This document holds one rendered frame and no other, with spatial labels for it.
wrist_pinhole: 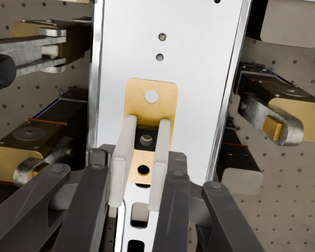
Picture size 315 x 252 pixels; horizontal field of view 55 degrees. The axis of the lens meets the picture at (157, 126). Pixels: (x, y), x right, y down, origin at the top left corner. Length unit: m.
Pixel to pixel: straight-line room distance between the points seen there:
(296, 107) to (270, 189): 0.50
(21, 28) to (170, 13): 0.20
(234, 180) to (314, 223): 0.53
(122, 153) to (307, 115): 0.36
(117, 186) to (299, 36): 0.41
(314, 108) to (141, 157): 0.30
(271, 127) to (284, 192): 0.56
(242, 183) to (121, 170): 0.42
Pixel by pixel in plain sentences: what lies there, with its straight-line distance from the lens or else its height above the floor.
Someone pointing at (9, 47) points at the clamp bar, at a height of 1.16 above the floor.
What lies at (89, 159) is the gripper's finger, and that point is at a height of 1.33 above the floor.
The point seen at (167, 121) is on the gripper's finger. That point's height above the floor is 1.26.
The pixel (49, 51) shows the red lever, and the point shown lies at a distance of 0.42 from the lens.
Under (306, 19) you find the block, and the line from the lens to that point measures 0.52.
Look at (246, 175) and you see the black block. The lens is 0.56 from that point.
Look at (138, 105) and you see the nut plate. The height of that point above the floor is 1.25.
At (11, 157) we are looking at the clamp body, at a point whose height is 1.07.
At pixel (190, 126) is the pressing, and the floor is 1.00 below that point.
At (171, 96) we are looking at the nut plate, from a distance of 0.22.
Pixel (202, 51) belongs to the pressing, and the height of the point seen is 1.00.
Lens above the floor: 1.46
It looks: 69 degrees down
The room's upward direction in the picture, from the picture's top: 173 degrees counter-clockwise
